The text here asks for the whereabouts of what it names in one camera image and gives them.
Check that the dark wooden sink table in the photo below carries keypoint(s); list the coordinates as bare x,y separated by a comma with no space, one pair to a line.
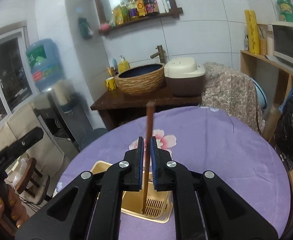
116,108

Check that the green instant noodle bowls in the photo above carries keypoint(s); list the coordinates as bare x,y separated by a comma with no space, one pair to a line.
285,10

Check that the left hand yellow nails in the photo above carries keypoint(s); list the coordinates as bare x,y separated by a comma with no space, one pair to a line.
17,210

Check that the wooden stool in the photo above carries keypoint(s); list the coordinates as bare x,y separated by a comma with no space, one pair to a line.
31,181

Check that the brown chopstick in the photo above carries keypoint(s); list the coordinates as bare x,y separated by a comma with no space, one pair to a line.
150,109

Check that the beige perforated utensil holder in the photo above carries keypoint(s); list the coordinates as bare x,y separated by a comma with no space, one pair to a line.
158,208

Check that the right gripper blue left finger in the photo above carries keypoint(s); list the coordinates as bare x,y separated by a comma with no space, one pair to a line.
134,173

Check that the white brown rice cooker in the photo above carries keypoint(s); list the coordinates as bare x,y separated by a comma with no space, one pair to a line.
185,77

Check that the grey water dispenser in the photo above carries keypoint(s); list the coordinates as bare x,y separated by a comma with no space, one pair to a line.
60,111

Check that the blue water jug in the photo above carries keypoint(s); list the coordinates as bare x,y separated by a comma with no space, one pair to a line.
45,65

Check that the purple floral tablecloth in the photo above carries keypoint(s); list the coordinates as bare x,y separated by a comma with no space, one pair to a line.
201,139

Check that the floral cloth covered furniture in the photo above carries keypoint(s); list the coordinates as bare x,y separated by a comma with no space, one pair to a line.
233,92

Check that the yellow soap dispenser bottle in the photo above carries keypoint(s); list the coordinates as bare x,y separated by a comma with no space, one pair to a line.
123,65

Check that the bronze faucet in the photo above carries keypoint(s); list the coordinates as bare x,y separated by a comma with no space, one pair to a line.
160,53

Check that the sauce bottles on shelf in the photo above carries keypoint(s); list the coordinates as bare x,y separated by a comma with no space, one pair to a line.
125,11

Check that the yellow cylindrical box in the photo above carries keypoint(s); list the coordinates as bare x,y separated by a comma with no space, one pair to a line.
252,30

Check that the green packet on wall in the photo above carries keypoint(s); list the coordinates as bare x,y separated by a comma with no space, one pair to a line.
85,28

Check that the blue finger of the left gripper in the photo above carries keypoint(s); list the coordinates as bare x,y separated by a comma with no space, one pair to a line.
27,141

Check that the white microwave oven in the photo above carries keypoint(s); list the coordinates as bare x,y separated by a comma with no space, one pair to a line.
282,33

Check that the window with white frame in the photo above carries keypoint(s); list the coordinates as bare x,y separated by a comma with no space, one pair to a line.
17,86

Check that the wooden framed wall mirror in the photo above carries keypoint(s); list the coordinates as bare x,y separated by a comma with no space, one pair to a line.
104,14

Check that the wooden shelf unit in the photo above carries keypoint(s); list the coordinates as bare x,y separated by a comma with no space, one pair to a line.
275,77

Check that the woven basket sink basin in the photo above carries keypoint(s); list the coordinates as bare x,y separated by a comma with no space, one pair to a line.
141,80

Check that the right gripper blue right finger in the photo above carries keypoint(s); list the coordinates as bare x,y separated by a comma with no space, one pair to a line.
161,179

